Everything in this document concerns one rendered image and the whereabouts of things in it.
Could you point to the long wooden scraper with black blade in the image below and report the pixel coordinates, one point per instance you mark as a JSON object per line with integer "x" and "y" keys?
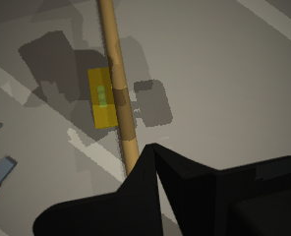
{"x": 119, "y": 85}

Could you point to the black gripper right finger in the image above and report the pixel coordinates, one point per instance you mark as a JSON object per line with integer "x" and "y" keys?
{"x": 200, "y": 195}

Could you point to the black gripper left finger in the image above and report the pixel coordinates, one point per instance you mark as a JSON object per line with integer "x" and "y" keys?
{"x": 133, "y": 210}

